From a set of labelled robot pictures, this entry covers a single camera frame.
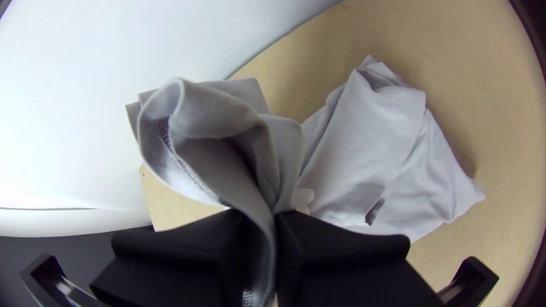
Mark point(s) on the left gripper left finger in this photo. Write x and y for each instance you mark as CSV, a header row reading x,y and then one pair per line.
x,y
179,264

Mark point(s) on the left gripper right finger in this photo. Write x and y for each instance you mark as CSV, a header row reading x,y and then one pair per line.
x,y
341,273

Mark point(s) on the grey t-shirt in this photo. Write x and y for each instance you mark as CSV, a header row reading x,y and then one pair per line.
x,y
367,149

